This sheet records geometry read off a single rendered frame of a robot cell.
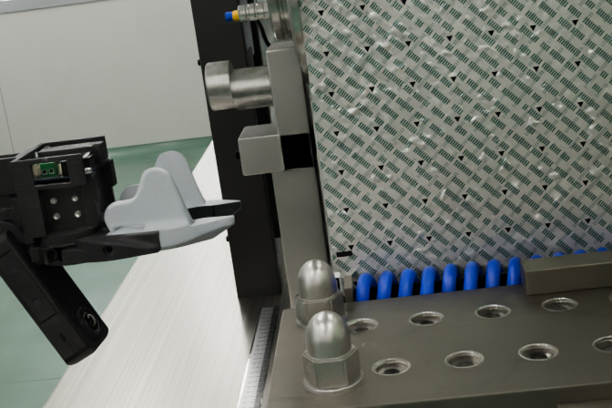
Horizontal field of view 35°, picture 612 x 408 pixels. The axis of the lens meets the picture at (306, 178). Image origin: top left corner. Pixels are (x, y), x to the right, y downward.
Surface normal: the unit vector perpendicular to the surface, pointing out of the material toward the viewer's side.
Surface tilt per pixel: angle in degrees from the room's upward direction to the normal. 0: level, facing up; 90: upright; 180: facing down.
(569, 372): 0
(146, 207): 88
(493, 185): 90
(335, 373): 90
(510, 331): 0
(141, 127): 90
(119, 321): 0
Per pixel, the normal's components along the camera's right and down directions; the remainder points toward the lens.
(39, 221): -0.05, 0.23
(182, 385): -0.13, -0.96
